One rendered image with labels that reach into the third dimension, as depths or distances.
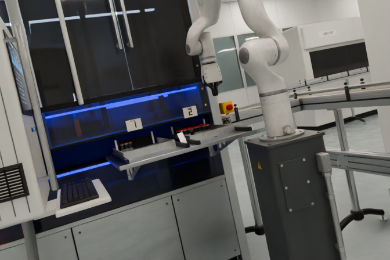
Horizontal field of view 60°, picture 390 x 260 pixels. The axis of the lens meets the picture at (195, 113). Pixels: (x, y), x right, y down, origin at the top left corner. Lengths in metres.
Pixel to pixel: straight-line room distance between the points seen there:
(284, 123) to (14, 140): 1.01
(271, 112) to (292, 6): 7.30
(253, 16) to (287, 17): 7.02
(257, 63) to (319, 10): 7.81
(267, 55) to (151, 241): 1.21
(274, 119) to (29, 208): 0.98
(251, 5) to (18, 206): 1.16
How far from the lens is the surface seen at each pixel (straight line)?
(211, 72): 1.77
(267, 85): 1.41
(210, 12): 1.71
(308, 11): 8.91
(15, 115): 1.31
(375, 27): 2.84
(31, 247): 1.70
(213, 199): 2.09
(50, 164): 1.32
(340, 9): 9.62
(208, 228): 2.12
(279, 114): 1.42
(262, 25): 1.48
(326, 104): 2.36
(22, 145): 1.31
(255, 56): 1.37
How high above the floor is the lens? 1.11
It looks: 3 degrees down
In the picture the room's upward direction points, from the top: 12 degrees counter-clockwise
